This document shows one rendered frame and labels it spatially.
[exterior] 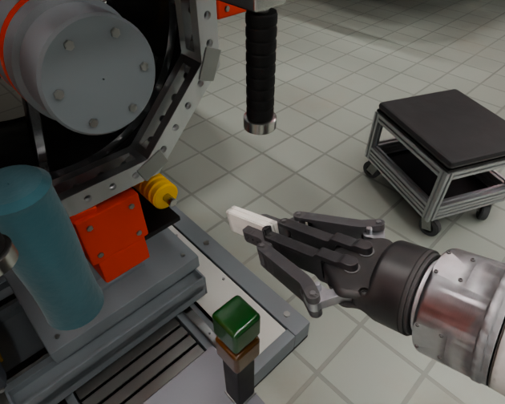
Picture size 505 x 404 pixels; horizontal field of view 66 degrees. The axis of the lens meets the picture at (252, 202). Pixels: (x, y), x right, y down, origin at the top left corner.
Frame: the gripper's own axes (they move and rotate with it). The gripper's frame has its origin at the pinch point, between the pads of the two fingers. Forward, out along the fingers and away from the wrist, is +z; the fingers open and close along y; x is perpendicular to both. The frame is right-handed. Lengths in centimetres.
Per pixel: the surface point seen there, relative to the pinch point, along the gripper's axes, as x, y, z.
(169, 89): -9.3, -14.7, 32.0
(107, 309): 36, 9, 49
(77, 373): 45, 22, 48
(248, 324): 5.8, 7.8, -5.1
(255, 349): 12.0, 7.1, -3.7
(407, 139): 35, -93, 24
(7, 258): -8.2, 21.6, 7.8
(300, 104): 45, -134, 102
